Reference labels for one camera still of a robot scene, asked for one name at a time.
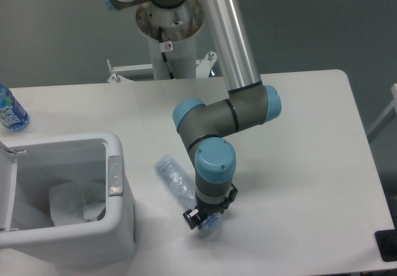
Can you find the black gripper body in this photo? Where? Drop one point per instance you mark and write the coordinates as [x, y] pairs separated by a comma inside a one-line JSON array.
[[206, 210]]

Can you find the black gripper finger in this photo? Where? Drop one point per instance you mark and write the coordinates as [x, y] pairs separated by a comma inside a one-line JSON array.
[[194, 218], [230, 198]]

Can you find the clear plastic bottle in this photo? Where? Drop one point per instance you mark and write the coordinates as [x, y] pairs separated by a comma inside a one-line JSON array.
[[178, 182]]

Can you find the white plastic wrapper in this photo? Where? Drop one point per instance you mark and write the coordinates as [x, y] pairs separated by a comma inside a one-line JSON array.
[[77, 201]]

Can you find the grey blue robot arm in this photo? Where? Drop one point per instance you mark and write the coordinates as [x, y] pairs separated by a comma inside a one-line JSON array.
[[203, 128]]

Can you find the white trash can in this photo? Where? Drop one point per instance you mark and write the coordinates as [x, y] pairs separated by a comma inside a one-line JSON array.
[[29, 168]]

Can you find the black clamp at table edge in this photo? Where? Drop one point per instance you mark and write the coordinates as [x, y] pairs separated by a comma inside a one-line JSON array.
[[386, 242]]

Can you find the blue labelled water bottle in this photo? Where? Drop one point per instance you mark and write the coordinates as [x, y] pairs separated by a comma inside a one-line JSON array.
[[13, 116]]

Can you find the white pedestal base frame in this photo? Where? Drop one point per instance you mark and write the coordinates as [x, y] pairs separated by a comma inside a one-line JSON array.
[[205, 68]]

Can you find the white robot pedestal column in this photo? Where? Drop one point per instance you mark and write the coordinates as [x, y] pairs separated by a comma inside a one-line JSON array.
[[171, 36]]

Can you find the white frame at right edge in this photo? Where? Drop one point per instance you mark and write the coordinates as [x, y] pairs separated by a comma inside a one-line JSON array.
[[384, 119]]

